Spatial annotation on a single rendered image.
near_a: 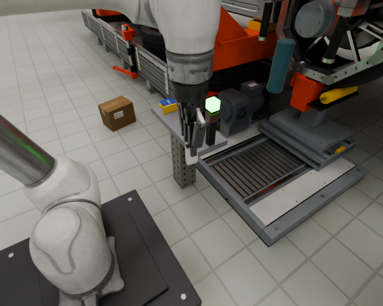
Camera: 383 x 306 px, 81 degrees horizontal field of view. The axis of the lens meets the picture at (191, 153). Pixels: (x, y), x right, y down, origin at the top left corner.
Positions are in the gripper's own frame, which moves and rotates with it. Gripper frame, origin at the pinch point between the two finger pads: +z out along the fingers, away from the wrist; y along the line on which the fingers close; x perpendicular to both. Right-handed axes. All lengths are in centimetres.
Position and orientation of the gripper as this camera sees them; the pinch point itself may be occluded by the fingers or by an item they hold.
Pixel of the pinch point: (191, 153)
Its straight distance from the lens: 58.9
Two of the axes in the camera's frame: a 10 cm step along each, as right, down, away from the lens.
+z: 0.1, 7.5, 6.6
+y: 4.1, 6.0, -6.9
